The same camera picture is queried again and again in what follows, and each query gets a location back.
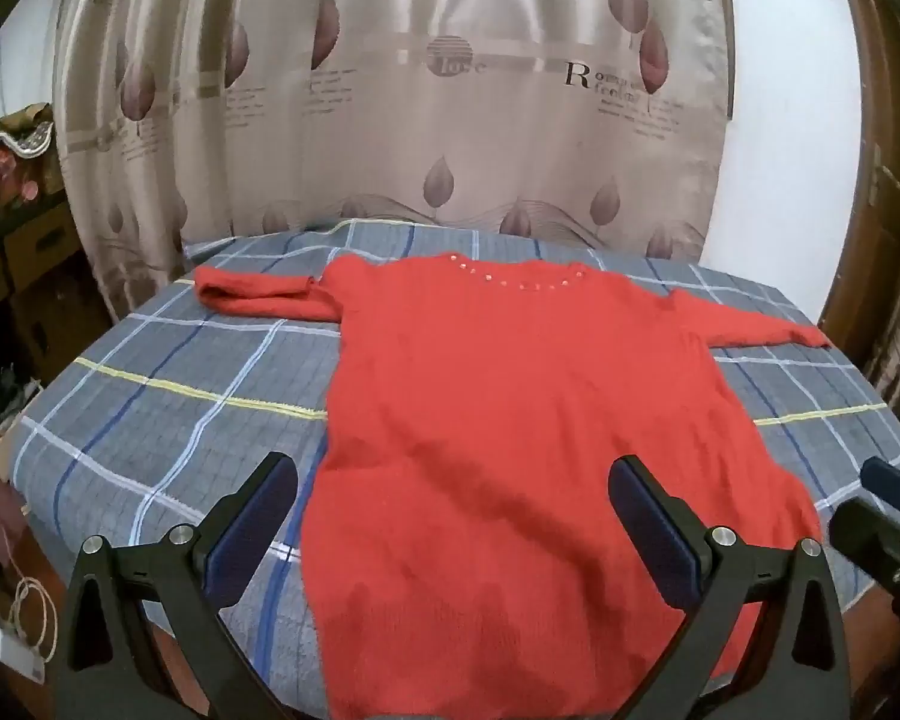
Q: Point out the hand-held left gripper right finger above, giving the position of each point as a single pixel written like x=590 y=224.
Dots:
x=652 y=532

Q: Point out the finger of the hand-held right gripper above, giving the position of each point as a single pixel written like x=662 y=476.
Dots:
x=881 y=547
x=896 y=484

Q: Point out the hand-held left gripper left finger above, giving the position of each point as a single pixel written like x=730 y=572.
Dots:
x=244 y=540

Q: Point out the red knit sweater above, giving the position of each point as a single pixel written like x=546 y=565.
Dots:
x=495 y=427

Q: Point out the grey plaid bed sheet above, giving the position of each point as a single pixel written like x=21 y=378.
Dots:
x=157 y=405

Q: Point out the brown wooden door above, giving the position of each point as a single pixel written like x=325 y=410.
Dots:
x=885 y=277

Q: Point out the white power strip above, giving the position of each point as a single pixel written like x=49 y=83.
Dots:
x=4 y=634

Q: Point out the stack of brown boxes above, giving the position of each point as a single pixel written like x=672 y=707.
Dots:
x=37 y=277

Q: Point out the red patterned bag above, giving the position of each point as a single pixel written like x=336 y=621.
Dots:
x=7 y=172

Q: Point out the beige leaf print curtain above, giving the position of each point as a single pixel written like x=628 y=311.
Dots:
x=420 y=127

